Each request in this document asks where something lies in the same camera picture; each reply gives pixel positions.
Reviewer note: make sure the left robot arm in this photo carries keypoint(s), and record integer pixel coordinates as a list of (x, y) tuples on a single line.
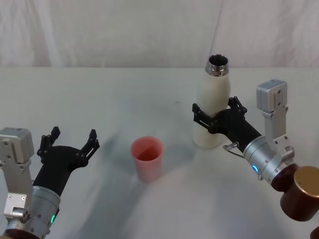
[(42, 203)]

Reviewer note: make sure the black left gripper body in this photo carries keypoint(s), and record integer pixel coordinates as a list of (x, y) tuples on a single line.
[(56, 164)]

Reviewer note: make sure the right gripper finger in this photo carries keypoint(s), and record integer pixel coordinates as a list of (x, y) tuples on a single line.
[(238, 105), (202, 117)]

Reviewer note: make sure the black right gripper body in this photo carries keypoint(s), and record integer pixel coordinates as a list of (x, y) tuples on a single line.
[(234, 127)]

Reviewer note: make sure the white table cloth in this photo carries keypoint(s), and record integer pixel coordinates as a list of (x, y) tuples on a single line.
[(139, 99)]

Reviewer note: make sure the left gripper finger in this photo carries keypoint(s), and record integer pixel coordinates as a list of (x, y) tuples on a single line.
[(91, 147), (47, 143)]

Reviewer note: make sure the white curtain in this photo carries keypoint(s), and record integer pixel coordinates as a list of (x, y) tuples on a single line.
[(124, 32)]

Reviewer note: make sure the pink plastic cup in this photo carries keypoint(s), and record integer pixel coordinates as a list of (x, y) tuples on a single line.
[(148, 166)]

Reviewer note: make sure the cream vacuum bottle steel neck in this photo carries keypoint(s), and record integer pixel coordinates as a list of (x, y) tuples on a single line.
[(214, 92)]

